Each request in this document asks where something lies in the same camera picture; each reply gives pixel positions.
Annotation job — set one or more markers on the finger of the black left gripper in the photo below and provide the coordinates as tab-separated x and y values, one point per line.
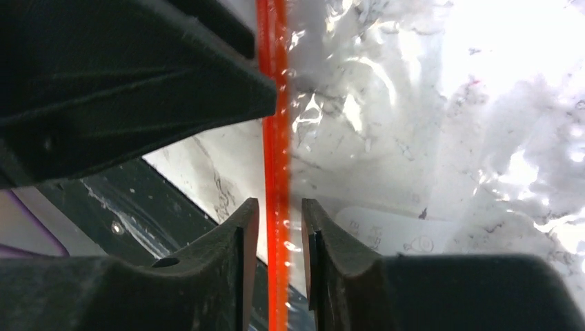
87	85

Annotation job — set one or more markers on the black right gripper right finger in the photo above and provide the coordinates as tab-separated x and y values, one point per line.
351	287

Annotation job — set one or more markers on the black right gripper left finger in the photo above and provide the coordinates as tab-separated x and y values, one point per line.
207	285

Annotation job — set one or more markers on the clear zip bag orange zipper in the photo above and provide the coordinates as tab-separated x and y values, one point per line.
424	127

